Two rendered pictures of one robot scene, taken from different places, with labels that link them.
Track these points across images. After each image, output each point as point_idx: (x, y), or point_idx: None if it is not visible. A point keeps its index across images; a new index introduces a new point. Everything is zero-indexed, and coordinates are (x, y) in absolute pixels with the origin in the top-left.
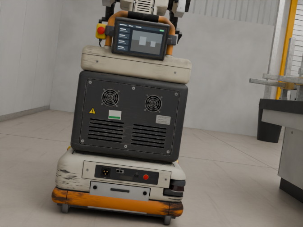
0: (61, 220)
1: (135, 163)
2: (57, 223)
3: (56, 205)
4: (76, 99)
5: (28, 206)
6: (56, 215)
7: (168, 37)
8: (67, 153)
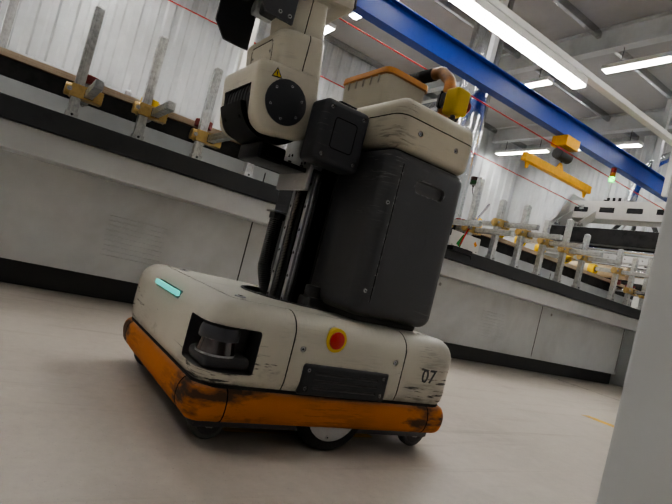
0: (436, 445)
1: None
2: (450, 447)
3: (393, 453)
4: (449, 232)
5: (450, 478)
6: (427, 450)
7: None
8: (429, 338)
